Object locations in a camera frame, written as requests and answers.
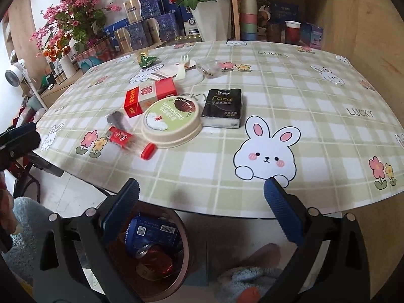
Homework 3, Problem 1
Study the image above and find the black plastic spoon in wrapper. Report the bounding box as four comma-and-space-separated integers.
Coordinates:
106, 111, 130, 131

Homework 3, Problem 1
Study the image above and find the red cigarette pack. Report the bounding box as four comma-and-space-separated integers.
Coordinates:
123, 77, 177, 118

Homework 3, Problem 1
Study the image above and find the striped planter box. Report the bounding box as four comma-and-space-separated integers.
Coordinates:
76, 36, 118, 73

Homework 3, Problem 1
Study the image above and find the red cup white lid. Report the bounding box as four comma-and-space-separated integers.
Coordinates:
285, 20, 301, 45

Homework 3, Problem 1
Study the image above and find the blue coffee box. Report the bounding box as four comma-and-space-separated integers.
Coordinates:
125, 214, 181, 252

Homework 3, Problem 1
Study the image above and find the green gold tea packet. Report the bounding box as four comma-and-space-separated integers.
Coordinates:
136, 51, 158, 69

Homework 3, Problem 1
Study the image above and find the red clear tube packet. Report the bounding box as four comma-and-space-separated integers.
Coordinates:
108, 126, 158, 160

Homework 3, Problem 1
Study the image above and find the flat blue box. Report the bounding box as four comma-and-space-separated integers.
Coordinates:
103, 18, 129, 36

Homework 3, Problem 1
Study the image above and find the wooden shelf unit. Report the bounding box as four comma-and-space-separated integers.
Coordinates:
228, 0, 358, 52

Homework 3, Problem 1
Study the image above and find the dark brown cup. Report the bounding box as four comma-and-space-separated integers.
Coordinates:
266, 21, 282, 43

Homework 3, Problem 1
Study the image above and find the gold leaf tray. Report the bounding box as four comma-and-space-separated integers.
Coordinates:
175, 34, 202, 44

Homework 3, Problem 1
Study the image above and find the black tissue pack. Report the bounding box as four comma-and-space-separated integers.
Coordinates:
201, 88, 242, 129

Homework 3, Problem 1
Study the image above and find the lower left blue gold box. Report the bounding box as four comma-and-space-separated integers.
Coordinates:
114, 21, 153, 53

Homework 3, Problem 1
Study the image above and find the white plastic fork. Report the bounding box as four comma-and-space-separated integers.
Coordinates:
175, 55, 189, 81

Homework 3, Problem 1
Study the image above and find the brown round trash bin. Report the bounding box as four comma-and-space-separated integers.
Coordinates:
108, 202, 190, 302

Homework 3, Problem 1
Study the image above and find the orange flowers white vase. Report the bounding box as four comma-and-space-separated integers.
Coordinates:
41, 34, 77, 79

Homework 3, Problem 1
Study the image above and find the left hand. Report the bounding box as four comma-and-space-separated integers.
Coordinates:
0, 171, 22, 235

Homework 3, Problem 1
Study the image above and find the white desk fan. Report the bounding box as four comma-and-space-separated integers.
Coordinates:
5, 59, 48, 111

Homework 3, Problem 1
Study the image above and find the navy box white label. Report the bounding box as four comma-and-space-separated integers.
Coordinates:
182, 14, 200, 36

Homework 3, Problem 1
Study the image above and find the pink blossom plant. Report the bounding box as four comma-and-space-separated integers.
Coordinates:
31, 0, 121, 56

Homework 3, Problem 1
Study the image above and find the stack of pastel cups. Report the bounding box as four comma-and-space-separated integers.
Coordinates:
240, 0, 258, 41

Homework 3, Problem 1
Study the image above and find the crushed red cola can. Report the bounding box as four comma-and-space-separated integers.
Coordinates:
135, 243, 174, 281

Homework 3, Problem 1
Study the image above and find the upper blue gold box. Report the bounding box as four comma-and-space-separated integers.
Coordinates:
123, 0, 164, 24

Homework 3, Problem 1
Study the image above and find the small blue purple box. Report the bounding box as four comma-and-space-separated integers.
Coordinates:
300, 23, 323, 50

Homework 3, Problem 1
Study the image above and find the lower right blue gold box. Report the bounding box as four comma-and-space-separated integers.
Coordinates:
146, 12, 181, 43

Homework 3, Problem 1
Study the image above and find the blue gold box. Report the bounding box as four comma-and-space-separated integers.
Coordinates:
146, 12, 181, 43
123, 0, 164, 24
114, 21, 153, 53

